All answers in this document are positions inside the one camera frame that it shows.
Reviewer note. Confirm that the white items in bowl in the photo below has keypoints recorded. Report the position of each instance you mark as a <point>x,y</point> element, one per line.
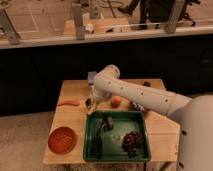
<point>138,107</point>

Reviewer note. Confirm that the orange carrot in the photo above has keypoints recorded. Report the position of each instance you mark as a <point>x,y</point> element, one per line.
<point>69,102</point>

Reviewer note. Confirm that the yellow banana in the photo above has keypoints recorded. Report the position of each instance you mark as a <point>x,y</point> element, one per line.
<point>93,108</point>

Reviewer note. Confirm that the black brush tool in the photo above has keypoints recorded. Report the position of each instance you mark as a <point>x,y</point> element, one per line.
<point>107,124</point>

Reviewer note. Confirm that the dark grape bunch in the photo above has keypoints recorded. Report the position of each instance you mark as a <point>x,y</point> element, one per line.
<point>132,142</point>

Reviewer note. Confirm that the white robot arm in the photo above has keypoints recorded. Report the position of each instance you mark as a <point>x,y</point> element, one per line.
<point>194,115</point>

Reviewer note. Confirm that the small metal cup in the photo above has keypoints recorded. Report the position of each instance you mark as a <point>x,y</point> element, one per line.
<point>88,103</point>

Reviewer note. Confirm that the orange fruit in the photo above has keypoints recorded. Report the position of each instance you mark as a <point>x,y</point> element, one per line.
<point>116,101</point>

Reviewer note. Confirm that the purple bowl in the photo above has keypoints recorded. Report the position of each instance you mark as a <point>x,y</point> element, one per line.
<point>146,110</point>

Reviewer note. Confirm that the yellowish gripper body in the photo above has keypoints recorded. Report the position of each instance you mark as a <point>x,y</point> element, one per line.
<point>92,100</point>

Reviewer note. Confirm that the wooden table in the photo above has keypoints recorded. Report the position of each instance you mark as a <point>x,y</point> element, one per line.
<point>163,133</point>

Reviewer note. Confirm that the green plastic tray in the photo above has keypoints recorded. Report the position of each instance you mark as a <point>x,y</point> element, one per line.
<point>123,123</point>

